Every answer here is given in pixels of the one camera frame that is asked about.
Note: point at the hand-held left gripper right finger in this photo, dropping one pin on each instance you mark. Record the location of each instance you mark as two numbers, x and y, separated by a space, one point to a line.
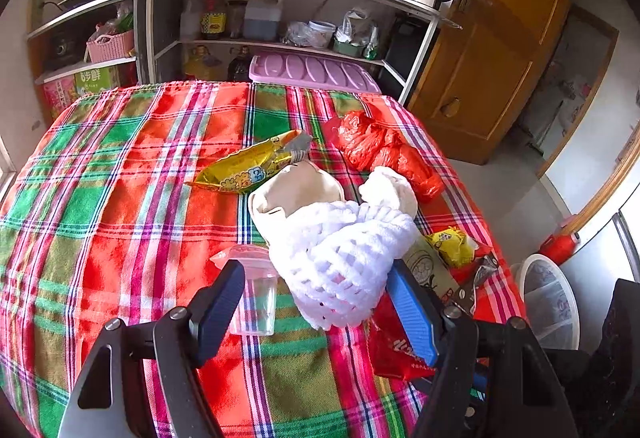
410 313

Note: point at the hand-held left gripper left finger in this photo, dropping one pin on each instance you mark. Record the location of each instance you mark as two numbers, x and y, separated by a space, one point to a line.
222 303

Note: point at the clear plastic cup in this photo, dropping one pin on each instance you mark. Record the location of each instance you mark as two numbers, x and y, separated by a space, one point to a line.
257 303

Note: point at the white foam fruit net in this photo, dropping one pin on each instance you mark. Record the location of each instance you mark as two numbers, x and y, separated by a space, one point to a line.
340 258

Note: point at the white tissue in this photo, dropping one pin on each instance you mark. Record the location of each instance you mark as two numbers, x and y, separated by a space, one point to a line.
390 190

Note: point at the white trash bin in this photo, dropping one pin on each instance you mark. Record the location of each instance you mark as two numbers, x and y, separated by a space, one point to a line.
547 303

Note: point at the cream cloth pouch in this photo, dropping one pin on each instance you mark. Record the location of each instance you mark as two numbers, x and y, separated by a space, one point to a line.
300 188

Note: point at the red snack packet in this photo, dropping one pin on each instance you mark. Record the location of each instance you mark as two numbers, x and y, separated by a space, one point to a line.
395 353

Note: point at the beige printed packet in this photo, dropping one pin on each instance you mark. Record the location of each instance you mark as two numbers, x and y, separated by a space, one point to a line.
430 268

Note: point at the silver foil wrapper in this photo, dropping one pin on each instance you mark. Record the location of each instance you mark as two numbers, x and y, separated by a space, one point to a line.
475 285

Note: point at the small yellow snack wrapper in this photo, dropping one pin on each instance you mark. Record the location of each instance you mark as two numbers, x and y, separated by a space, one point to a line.
452 245

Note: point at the yellow snack packet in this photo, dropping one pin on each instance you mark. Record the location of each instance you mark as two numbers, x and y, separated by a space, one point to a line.
240 168

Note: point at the plaid tablecloth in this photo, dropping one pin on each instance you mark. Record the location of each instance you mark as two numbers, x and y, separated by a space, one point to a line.
125 193

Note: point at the red plastic object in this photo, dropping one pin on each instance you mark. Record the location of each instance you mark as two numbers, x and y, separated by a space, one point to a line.
557 245

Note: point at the red plastic bag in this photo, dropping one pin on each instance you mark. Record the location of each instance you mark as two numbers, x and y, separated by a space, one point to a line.
380 148

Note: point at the dark oil bottle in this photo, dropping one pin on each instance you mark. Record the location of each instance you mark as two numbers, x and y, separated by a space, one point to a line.
240 67

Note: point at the yellow oil bottle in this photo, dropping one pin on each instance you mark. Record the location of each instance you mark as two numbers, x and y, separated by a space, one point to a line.
202 66

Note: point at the pink storage box lid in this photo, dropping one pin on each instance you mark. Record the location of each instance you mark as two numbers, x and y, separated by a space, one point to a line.
315 73

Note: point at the green carton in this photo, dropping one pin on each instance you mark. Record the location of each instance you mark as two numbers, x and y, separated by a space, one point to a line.
97 81

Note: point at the black appliance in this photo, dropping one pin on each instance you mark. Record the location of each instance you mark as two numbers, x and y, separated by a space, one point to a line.
405 51

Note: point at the red carton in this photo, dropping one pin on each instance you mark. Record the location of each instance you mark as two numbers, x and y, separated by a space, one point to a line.
60 96

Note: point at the green bowl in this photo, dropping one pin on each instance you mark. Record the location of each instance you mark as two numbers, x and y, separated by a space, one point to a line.
347 49

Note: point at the pink woven basket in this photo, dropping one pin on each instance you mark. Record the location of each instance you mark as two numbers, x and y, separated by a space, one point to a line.
112 47

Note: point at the clear plastic bag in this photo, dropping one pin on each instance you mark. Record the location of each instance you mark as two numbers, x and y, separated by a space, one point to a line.
297 34

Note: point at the yellow label sauce bottle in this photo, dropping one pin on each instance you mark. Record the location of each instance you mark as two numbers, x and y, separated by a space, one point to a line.
213 21

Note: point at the glass jar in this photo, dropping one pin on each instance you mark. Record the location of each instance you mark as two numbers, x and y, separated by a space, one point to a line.
235 21

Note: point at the clear plastic jug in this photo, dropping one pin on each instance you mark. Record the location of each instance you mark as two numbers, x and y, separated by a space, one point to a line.
191 21

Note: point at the wooden door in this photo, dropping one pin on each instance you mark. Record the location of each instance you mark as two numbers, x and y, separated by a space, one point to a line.
500 43

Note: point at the dark liquid jug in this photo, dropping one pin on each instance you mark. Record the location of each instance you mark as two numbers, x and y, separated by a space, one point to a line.
262 21

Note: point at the white plastic tub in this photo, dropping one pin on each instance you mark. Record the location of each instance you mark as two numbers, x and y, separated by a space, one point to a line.
322 33

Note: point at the white plastic bag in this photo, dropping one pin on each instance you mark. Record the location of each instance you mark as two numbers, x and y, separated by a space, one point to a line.
357 28

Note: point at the black gas stove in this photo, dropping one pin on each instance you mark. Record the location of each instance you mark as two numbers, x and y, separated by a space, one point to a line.
62 49

